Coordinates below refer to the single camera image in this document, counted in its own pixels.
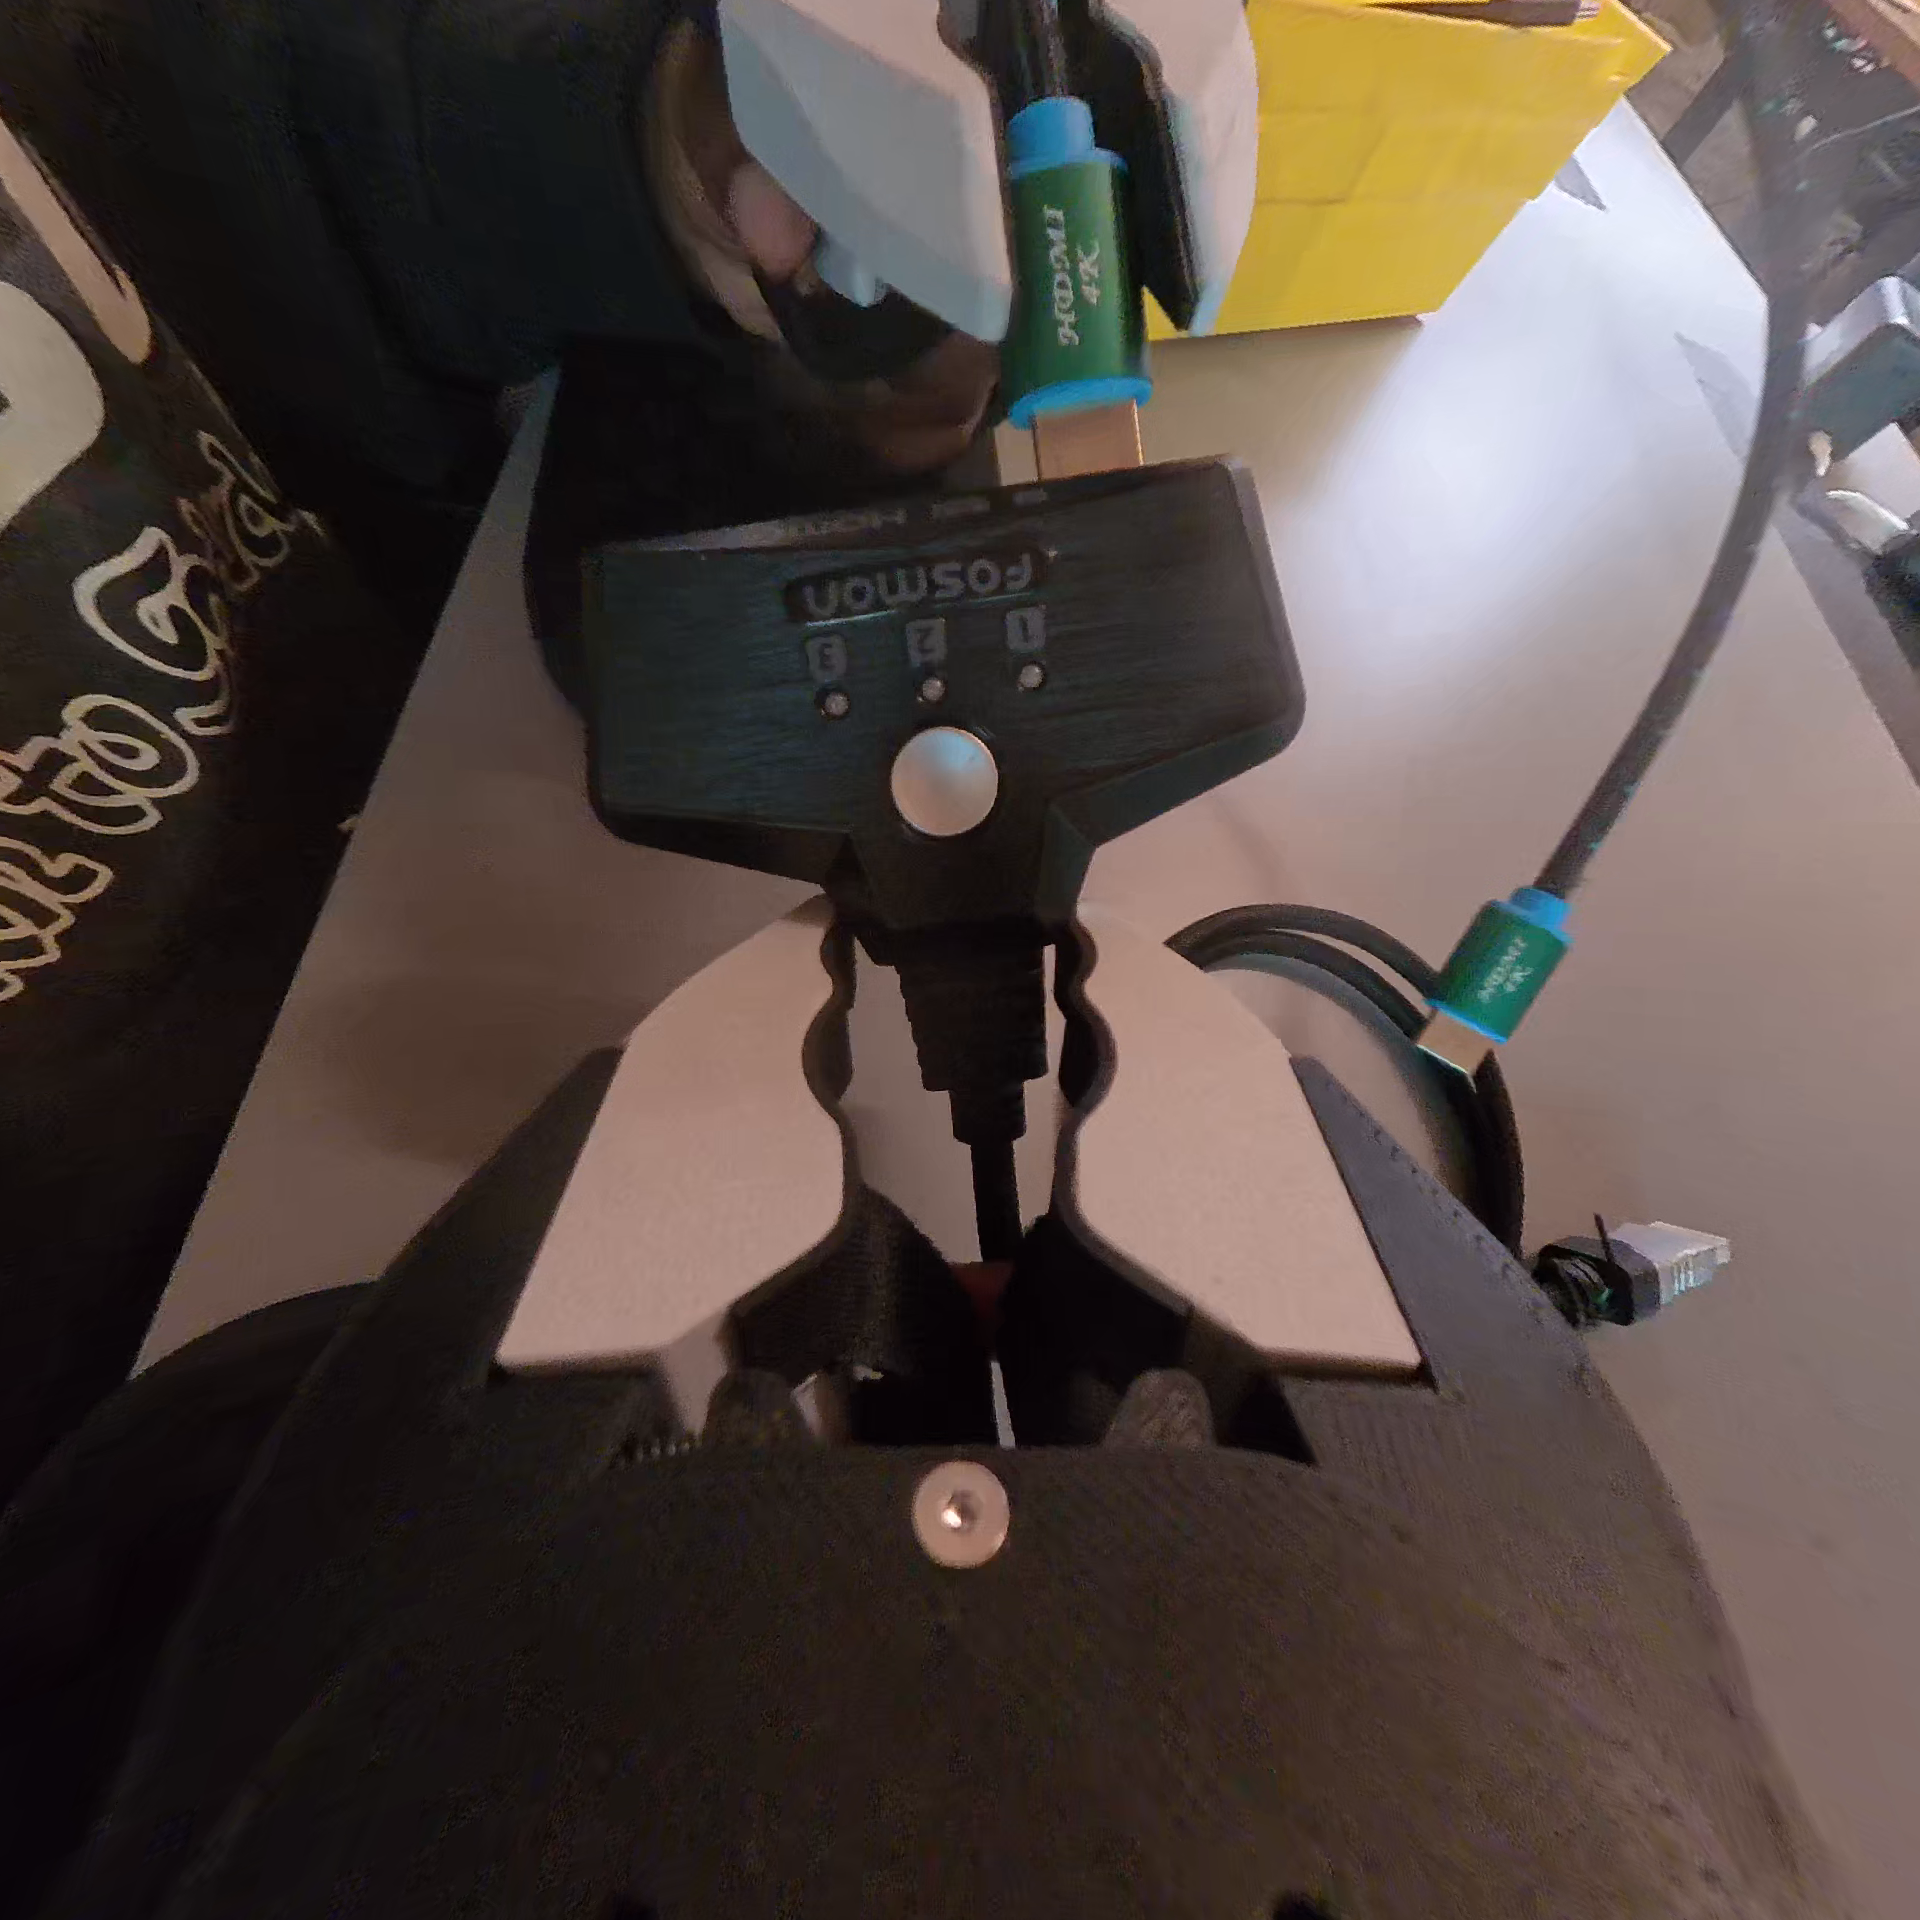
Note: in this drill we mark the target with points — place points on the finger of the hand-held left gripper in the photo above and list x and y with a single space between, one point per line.
1201 134
884 150

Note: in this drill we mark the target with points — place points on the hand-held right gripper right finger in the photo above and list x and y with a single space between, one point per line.
1230 1200

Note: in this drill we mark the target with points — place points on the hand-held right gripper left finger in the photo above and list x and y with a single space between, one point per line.
675 1200

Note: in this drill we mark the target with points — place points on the yellow plastic bin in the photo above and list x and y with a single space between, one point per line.
1394 164

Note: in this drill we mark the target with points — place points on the person's left forearm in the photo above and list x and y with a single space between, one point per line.
481 180

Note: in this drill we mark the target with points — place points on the person's left hand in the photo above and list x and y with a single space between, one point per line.
721 225

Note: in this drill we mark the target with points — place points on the small grey box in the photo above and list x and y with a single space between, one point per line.
1869 368

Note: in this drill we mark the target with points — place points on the person's dark printed clothing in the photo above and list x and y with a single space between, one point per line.
121 674

